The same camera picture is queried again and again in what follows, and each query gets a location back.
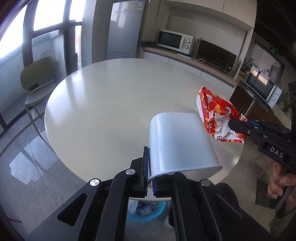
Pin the red orange snack wrapper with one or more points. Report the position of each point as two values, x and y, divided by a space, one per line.
216 113

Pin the black microwave oven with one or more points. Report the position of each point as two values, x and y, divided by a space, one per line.
214 55

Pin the olive green chair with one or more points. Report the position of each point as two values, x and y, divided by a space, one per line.
38 79

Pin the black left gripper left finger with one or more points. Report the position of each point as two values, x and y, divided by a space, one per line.
98 210

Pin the round white table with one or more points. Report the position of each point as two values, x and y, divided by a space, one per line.
97 119

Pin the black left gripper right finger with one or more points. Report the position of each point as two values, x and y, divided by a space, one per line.
201 211

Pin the green potted plants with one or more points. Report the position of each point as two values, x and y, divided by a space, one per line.
246 67

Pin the kitchen counter with cabinets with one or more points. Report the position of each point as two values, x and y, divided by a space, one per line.
222 81

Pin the white microwave on counter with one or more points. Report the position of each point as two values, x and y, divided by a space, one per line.
179 42

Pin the silver refrigerator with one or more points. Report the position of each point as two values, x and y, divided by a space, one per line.
125 29

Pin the white microwave on stand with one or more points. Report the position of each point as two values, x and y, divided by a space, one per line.
263 86

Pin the brown wooden low cabinet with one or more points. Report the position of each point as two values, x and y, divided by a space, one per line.
251 107

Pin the upper white wall cabinets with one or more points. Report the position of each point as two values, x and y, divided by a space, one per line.
239 13

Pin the blue plastic trash basket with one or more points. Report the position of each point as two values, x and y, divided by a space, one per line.
144 211

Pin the person's right hand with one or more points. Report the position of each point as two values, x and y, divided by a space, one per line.
278 181

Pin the white plastic cup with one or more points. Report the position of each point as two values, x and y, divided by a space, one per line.
178 142

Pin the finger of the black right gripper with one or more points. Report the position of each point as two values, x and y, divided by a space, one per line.
245 128
255 123

